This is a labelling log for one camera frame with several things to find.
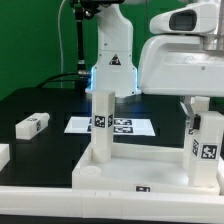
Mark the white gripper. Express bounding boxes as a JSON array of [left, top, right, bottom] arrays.
[[138, 1, 224, 130]]

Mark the white desk tabletop tray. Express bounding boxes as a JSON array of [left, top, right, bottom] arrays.
[[72, 143, 221, 195]]

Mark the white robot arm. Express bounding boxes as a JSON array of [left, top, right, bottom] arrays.
[[70, 0, 224, 98]]

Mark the white sheet with markers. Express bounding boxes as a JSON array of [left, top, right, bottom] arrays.
[[64, 117, 155, 136]]

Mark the white left side block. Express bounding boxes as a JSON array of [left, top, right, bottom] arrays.
[[0, 144, 10, 172]]

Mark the black cable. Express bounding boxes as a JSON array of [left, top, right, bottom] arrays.
[[35, 71, 92, 89]]

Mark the white front rail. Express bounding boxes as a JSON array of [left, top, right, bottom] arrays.
[[0, 186, 224, 224]]

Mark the black camera stand pole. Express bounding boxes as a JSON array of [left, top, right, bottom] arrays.
[[70, 0, 99, 89]]

